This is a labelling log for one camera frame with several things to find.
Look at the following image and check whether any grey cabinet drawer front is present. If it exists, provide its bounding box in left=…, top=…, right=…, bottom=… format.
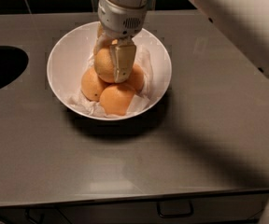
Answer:
left=0, top=190, right=269, bottom=224

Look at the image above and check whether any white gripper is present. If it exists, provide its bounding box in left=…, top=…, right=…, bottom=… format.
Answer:
left=93, top=0, right=147, bottom=83

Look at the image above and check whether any orange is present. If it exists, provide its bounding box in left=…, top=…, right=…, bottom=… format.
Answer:
left=126, top=63, right=145, bottom=92
left=81, top=66, right=108, bottom=102
left=94, top=48, right=114, bottom=83
left=100, top=83, right=136, bottom=116

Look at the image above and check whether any black drawer handle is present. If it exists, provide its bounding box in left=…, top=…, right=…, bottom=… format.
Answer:
left=156, top=200, right=194, bottom=218

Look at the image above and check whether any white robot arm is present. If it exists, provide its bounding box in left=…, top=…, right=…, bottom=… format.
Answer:
left=98, top=0, right=269, bottom=161

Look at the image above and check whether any white ceramic bowl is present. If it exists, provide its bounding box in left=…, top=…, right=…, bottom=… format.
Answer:
left=47, top=21, right=172, bottom=121

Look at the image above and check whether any white paper towel lining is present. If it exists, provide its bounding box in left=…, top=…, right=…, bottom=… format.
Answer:
left=66, top=46, right=153, bottom=119

